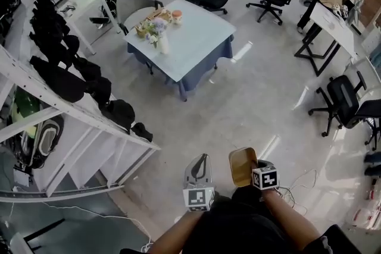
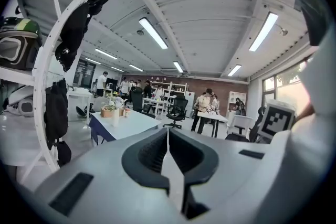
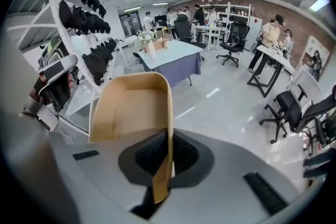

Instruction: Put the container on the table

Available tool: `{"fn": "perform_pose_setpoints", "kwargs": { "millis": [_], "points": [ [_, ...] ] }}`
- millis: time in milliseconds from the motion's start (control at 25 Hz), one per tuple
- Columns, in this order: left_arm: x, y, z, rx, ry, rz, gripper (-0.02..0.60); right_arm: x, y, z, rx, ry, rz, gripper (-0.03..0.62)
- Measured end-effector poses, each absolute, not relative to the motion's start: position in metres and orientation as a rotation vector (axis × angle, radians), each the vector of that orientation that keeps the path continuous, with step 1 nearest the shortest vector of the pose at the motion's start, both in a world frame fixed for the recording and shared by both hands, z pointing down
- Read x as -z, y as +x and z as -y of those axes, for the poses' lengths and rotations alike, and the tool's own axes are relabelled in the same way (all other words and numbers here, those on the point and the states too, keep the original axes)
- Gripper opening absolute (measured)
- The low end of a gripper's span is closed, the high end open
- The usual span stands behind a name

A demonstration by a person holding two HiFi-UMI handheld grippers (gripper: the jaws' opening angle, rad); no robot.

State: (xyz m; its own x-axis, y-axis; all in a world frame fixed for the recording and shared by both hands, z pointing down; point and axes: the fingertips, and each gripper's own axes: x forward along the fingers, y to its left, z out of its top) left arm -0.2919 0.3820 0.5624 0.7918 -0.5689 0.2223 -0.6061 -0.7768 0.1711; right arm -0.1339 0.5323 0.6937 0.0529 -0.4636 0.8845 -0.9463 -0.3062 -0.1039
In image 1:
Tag white and red device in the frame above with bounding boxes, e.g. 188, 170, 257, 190
345, 187, 381, 230

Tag person's right forearm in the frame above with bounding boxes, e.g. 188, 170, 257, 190
261, 186, 324, 251

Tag glass-topped table with blue cloth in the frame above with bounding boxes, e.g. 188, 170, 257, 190
123, 0, 238, 102

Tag white vase with purple flowers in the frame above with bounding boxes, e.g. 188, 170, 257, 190
143, 17, 171, 55

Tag grey and black backpack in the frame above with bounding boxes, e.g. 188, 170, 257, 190
29, 114, 65, 170

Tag dark shoes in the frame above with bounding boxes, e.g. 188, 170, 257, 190
363, 150, 381, 178

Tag tan plastic container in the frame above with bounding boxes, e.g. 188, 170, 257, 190
228, 146, 259, 189

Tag grey armchair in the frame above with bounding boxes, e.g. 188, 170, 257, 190
117, 0, 165, 36

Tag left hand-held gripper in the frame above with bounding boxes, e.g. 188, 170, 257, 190
182, 153, 216, 212

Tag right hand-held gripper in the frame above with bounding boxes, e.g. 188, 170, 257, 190
251, 159, 281, 191

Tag person's black clothing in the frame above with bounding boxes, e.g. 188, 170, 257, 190
118, 186, 367, 254

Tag person's left forearm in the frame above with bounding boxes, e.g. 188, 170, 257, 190
151, 207, 209, 254

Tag green bag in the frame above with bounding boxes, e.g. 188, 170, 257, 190
8, 88, 42, 142

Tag white metal shelf rack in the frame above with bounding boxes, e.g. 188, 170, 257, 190
0, 43, 162, 200

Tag black backpack with white print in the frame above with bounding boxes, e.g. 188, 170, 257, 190
100, 0, 118, 20

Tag white desk with black legs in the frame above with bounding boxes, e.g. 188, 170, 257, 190
293, 0, 358, 77

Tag thin white cable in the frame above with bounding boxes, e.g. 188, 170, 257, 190
0, 201, 154, 252

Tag wooden basket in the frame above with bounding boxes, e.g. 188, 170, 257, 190
135, 7, 173, 39

